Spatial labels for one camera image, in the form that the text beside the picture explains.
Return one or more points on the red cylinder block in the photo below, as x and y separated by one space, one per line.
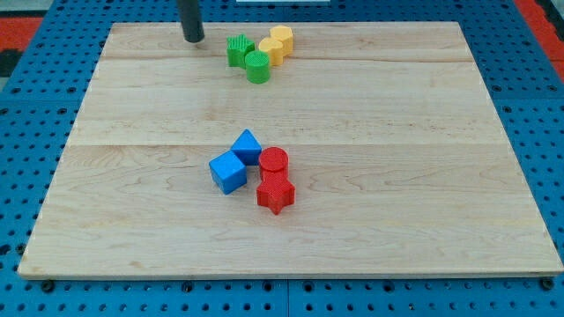
273 161

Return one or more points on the red star block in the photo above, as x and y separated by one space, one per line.
275 193

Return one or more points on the blue triangle block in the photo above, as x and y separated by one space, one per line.
247 149

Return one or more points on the blue cube block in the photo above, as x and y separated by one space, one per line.
228 172

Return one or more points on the green cylinder block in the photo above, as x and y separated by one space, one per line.
257 67

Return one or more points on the yellow heart block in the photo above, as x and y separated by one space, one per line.
274 49

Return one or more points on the light wooden board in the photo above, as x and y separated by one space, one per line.
373 151

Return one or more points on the green star block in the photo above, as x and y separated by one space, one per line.
237 47

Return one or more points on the yellow hexagon block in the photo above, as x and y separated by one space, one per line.
284 34

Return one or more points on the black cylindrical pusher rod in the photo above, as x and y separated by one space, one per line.
191 20

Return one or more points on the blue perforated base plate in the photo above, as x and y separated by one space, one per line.
42 97

